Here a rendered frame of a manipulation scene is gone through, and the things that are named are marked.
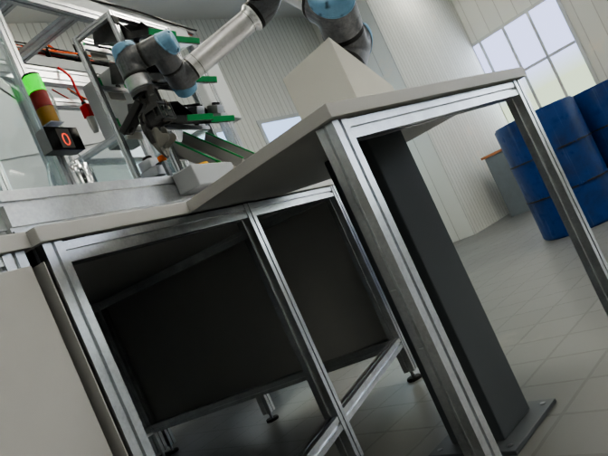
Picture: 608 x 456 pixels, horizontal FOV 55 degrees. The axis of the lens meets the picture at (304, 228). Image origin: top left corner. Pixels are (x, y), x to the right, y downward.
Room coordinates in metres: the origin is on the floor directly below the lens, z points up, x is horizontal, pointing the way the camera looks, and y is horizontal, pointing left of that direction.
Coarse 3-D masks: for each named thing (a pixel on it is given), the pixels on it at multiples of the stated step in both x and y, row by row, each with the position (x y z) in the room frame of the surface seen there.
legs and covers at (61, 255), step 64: (320, 192) 2.21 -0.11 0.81; (64, 256) 1.03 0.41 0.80; (192, 256) 2.61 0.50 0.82; (256, 256) 1.67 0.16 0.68; (320, 256) 2.43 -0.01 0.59; (64, 320) 1.00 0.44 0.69; (128, 320) 2.87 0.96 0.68; (192, 320) 2.73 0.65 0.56; (256, 320) 2.60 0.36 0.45; (320, 320) 2.48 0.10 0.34; (384, 320) 2.32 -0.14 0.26; (128, 384) 2.87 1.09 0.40; (192, 384) 2.79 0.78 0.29; (256, 384) 2.65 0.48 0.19; (320, 384) 1.66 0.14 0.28; (128, 448) 1.00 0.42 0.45; (320, 448) 1.53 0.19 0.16
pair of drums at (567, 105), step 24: (576, 96) 4.22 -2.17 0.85; (600, 96) 4.13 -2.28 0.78; (552, 120) 3.90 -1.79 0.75; (576, 120) 3.94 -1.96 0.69; (600, 120) 4.17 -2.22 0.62; (504, 144) 4.15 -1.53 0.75; (552, 144) 3.91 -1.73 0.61; (576, 144) 3.90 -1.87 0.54; (600, 144) 4.22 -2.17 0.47; (528, 168) 4.03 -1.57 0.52; (576, 168) 3.90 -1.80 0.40; (600, 168) 3.94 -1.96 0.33; (528, 192) 4.12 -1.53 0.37; (576, 192) 3.91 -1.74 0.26; (600, 192) 3.91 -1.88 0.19; (552, 216) 4.03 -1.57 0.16; (600, 216) 3.90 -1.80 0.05; (552, 240) 4.14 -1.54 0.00
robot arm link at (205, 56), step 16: (272, 0) 1.83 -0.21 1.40; (240, 16) 1.84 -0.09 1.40; (256, 16) 1.84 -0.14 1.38; (272, 16) 1.88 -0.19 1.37; (224, 32) 1.83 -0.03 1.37; (240, 32) 1.84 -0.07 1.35; (208, 48) 1.82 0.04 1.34; (224, 48) 1.84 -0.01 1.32; (192, 64) 1.81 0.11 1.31; (208, 64) 1.83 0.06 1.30; (176, 80) 1.80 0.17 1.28; (192, 80) 1.83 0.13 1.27
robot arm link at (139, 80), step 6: (138, 72) 1.71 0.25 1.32; (144, 72) 1.73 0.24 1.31; (132, 78) 1.71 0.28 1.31; (138, 78) 1.71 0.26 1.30; (144, 78) 1.72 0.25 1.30; (126, 84) 1.73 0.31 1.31; (132, 84) 1.71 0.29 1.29; (138, 84) 1.71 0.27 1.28; (144, 84) 1.71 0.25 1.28; (132, 90) 1.72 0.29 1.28
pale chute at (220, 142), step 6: (204, 138) 2.27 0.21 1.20; (210, 138) 2.26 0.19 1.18; (216, 138) 2.24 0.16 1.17; (222, 138) 2.23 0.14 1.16; (216, 144) 2.25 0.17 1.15; (222, 144) 2.24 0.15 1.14; (228, 144) 2.22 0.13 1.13; (234, 144) 2.21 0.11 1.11; (234, 150) 2.21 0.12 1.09; (240, 150) 2.20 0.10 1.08; (246, 150) 2.18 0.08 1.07; (246, 156) 2.19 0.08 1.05
